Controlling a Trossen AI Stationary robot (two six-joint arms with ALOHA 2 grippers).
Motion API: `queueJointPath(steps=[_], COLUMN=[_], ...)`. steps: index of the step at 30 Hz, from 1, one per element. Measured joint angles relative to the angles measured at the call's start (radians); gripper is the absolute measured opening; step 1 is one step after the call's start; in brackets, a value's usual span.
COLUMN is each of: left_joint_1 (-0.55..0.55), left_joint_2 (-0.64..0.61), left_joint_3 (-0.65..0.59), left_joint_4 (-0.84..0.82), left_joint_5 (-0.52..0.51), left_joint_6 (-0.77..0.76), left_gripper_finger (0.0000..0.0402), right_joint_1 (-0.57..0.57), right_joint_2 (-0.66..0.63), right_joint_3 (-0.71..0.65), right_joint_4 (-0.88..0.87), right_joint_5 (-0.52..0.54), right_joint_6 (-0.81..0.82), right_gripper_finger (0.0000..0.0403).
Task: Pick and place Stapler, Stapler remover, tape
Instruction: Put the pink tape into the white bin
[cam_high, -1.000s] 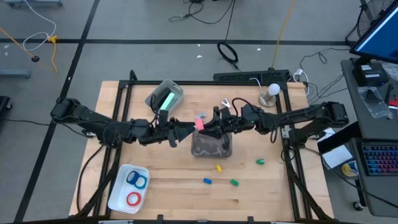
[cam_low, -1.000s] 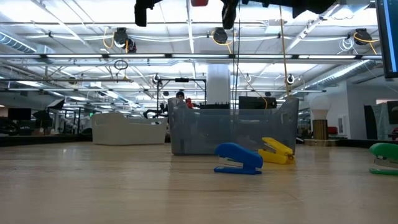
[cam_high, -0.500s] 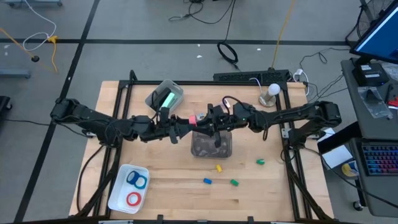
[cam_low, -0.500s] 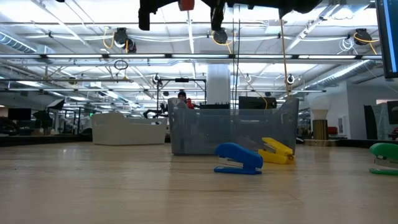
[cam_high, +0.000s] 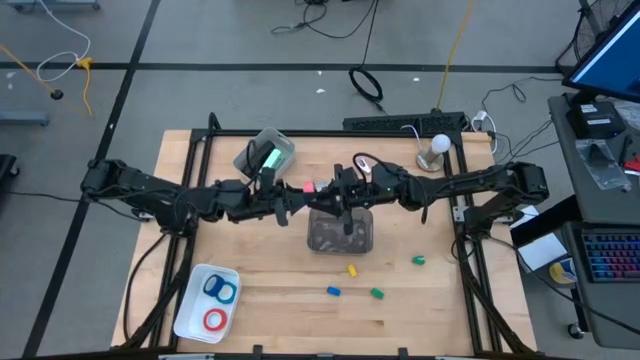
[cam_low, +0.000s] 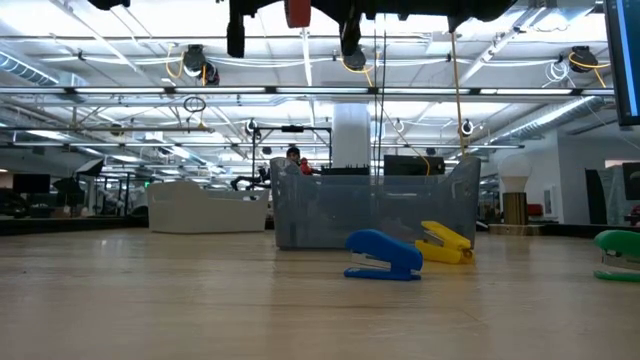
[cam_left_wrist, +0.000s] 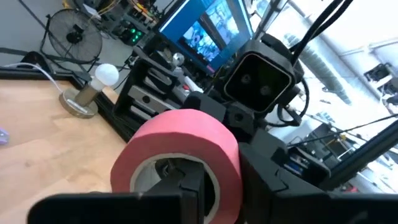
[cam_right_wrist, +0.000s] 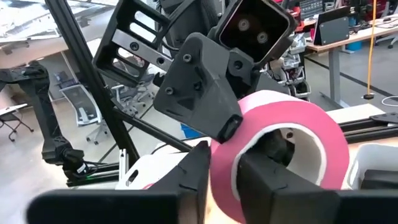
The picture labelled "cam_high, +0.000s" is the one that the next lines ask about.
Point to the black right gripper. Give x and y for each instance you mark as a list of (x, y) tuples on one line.
[(357, 192)]

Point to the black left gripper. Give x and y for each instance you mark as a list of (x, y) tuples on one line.
[(272, 200)]

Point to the yellow mini stapler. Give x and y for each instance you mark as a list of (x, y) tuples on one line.
[(352, 270)]

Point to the blue mini stapler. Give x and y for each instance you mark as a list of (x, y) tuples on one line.
[(333, 291)]

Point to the green mini stapler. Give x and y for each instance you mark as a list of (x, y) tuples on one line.
[(377, 293), (418, 260)]

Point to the light blue tape roll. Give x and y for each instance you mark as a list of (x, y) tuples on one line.
[(235, 293)]

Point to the dark blue tape roll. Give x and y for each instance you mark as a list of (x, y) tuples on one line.
[(204, 285)]

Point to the red tape roll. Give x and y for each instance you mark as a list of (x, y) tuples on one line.
[(204, 320)]

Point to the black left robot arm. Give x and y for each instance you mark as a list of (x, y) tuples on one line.
[(150, 192)]

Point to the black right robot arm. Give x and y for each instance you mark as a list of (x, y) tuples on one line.
[(475, 180)]

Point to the mint green stapler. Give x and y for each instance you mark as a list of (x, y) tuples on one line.
[(274, 159)]

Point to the black stapler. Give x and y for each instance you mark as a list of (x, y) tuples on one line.
[(257, 155)]

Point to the smoky transparent grey bin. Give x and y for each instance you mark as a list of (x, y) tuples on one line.
[(325, 240)]

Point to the light grey plastic bin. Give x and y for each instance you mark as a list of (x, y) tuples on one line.
[(280, 140)]

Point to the white globe bulb lamp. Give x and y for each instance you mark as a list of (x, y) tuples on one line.
[(440, 143)]

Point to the white plastic bin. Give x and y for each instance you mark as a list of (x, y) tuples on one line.
[(200, 300)]

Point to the white power adapter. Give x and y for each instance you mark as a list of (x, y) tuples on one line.
[(480, 117)]

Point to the white paper box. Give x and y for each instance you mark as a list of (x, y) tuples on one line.
[(542, 251)]

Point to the grey side desk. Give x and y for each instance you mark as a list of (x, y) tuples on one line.
[(562, 150)]

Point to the yellow blue round pad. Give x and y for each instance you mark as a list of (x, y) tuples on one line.
[(560, 272)]

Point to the black round floor plug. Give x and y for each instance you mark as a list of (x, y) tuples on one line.
[(56, 94)]

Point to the clear plastic bag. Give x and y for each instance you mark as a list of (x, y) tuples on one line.
[(600, 165)]

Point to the black mini computer box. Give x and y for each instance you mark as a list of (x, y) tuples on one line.
[(595, 120)]

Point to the black caster wheel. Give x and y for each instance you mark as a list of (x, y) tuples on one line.
[(575, 331)]

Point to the grey cart base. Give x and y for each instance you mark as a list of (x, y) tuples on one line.
[(50, 4), (22, 118)]

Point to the backlit keyboard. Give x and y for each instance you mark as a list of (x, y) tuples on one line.
[(615, 257)]

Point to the black floor equipment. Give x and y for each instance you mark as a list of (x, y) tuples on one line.
[(6, 167)]

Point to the red tool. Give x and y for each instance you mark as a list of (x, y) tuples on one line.
[(634, 165)]

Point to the computer monitor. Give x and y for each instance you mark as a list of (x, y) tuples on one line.
[(610, 60)]

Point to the silver metal bracket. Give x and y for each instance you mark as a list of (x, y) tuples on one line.
[(459, 213), (145, 216)]

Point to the black aluminium table frame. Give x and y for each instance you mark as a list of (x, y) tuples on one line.
[(470, 305)]

